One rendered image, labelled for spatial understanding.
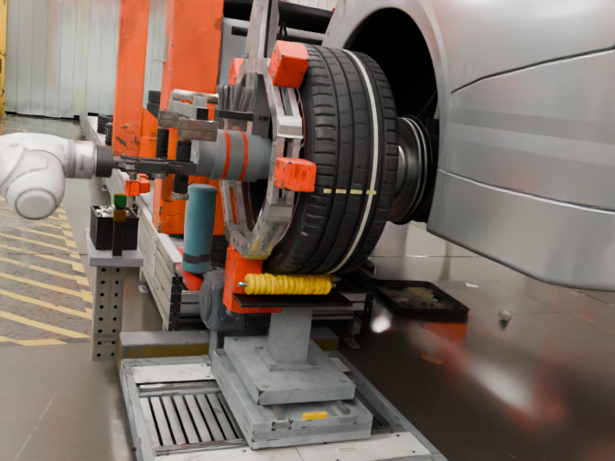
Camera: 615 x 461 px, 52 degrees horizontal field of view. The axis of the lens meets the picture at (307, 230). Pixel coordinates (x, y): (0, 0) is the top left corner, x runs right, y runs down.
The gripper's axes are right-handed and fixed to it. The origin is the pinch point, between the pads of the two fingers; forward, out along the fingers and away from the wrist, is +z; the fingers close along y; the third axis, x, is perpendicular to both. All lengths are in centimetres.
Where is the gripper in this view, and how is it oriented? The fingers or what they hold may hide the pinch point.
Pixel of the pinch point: (181, 167)
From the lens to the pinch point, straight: 159.4
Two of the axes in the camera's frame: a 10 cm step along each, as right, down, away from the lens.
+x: 1.2, -9.7, -2.0
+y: 3.6, 2.3, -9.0
